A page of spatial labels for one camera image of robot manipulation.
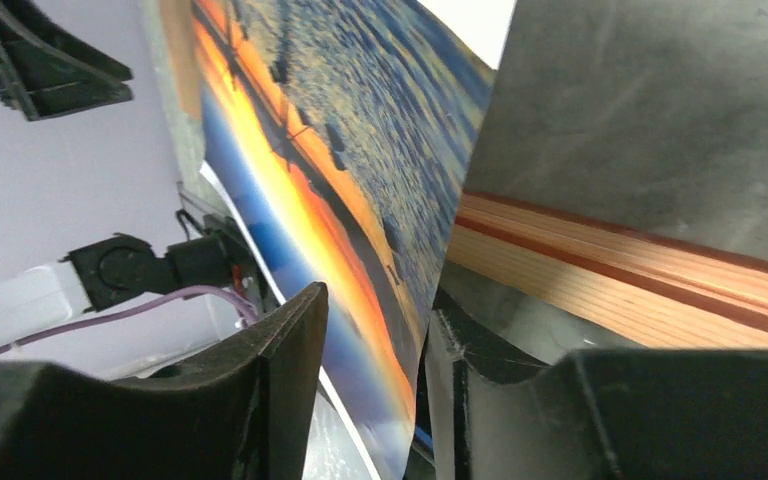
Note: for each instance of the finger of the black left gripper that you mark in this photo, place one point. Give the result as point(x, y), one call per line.
point(46, 72)

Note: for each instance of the sunset landscape photo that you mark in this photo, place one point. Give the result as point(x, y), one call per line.
point(337, 136)

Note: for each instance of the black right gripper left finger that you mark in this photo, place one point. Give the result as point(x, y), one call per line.
point(240, 409)

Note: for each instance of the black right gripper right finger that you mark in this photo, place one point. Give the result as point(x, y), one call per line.
point(617, 413)

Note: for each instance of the orange wooden picture frame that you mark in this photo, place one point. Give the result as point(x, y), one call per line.
point(647, 288)

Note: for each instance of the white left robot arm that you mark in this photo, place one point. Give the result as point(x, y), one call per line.
point(96, 284)

